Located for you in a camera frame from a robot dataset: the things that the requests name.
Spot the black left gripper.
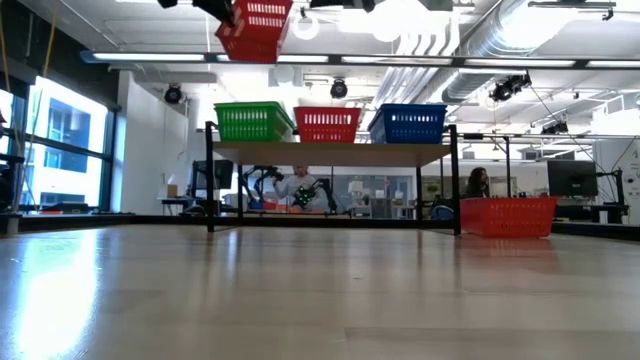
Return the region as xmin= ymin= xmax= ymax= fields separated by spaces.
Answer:
xmin=157 ymin=0 xmax=236 ymax=28

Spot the red plastic basket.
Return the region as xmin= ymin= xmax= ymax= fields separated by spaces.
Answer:
xmin=293 ymin=106 xmax=362 ymax=144
xmin=459 ymin=196 xmax=560 ymax=239
xmin=214 ymin=0 xmax=295 ymax=65

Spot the green plastic basket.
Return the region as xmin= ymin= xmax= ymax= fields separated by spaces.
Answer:
xmin=214 ymin=104 xmax=297 ymax=143
xmin=213 ymin=101 xmax=296 ymax=108

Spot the blue plastic basket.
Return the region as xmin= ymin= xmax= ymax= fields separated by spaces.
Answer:
xmin=368 ymin=106 xmax=449 ymax=145
xmin=372 ymin=103 xmax=449 ymax=109

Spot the wooden shelf with black legs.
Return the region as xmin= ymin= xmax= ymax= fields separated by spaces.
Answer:
xmin=204 ymin=121 xmax=462 ymax=236

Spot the long linear ceiling light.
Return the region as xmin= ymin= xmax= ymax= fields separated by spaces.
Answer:
xmin=79 ymin=49 xmax=640 ymax=71

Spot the black computer monitor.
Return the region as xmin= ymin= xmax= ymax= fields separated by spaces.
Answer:
xmin=192 ymin=158 xmax=235 ymax=191
xmin=546 ymin=158 xmax=600 ymax=199

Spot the person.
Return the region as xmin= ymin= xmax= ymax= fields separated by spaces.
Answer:
xmin=273 ymin=164 xmax=321 ymax=214
xmin=463 ymin=166 xmax=492 ymax=199

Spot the large glass window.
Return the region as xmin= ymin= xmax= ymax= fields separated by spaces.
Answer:
xmin=0 ymin=74 xmax=117 ymax=215

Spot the dark equipment stand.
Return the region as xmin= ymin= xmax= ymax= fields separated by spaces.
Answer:
xmin=0 ymin=152 xmax=25 ymax=237

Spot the black track spotlight cluster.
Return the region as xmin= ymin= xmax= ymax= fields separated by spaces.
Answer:
xmin=488 ymin=72 xmax=533 ymax=104
xmin=541 ymin=119 xmax=570 ymax=136

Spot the white ring ceiling lamp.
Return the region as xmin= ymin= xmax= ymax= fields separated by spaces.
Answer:
xmin=291 ymin=13 xmax=322 ymax=42

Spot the silver ventilation duct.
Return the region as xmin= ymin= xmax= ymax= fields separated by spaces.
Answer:
xmin=439 ymin=0 xmax=576 ymax=104

